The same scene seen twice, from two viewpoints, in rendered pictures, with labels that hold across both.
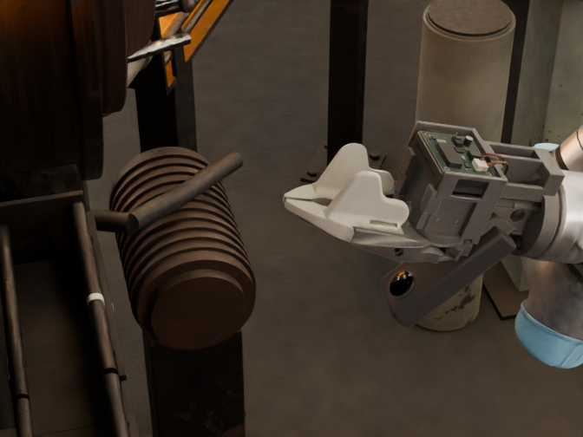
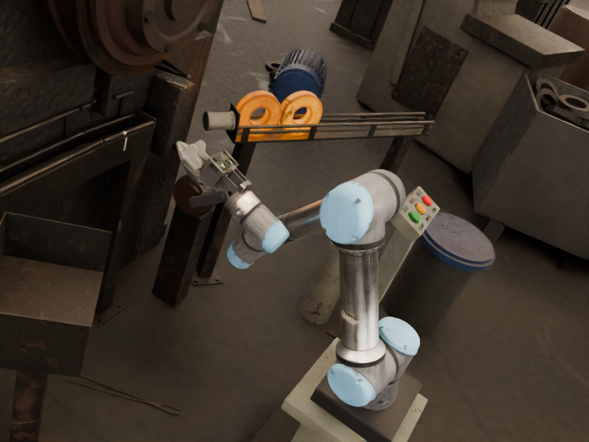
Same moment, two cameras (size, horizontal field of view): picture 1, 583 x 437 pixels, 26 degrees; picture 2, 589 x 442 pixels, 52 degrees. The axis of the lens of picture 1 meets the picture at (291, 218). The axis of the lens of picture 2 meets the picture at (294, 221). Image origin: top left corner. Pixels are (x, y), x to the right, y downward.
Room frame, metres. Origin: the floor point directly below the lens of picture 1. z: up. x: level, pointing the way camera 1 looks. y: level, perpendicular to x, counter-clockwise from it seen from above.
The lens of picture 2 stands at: (-0.22, -0.95, 1.52)
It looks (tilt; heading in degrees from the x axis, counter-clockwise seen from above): 33 degrees down; 30
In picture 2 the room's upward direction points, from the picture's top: 23 degrees clockwise
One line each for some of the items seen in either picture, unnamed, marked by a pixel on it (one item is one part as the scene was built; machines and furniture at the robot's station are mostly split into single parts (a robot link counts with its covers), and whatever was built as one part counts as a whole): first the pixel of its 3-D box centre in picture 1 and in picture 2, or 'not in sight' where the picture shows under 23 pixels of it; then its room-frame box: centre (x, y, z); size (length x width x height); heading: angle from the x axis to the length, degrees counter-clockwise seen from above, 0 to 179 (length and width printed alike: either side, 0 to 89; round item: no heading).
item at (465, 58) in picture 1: (453, 172); (337, 264); (1.44, -0.23, 0.26); 0.12 x 0.12 x 0.52
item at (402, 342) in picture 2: not in sight; (390, 347); (0.97, -0.67, 0.53); 0.13 x 0.12 x 0.14; 3
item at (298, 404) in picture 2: not in sight; (358, 403); (0.99, -0.67, 0.28); 0.32 x 0.32 x 0.04; 12
